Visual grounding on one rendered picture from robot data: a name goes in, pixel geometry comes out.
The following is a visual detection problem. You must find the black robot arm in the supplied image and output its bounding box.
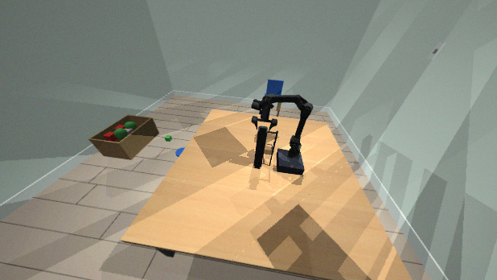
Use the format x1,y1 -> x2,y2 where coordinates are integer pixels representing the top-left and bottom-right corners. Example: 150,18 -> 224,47
252,93 -> 313,159

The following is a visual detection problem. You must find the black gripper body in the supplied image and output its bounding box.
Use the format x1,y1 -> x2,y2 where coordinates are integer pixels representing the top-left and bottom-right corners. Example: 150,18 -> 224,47
251,112 -> 277,126

